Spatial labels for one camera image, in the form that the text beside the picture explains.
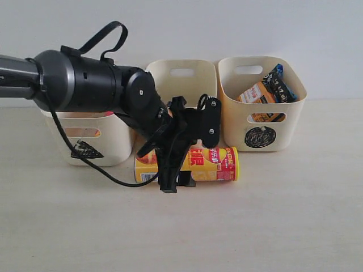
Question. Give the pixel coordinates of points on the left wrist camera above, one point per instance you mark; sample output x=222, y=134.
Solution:
x=204, y=122

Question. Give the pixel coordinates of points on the cream bin circle mark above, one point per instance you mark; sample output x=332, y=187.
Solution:
x=257, y=127

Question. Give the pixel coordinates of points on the orange snack bag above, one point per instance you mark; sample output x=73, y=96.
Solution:
x=260, y=94

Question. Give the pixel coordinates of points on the cream bin square mark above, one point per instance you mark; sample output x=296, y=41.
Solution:
x=184, y=82

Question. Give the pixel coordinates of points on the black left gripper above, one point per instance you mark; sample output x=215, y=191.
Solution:
x=171, y=142

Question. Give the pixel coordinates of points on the yellow chips can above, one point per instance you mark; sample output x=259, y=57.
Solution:
x=214, y=164

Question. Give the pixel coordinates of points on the black blue snack bag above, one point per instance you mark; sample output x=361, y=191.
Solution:
x=275, y=84

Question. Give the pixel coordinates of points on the cream bin triangle mark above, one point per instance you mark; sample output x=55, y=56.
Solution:
x=104, y=140

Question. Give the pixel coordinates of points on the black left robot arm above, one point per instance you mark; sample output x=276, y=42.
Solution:
x=65, y=81

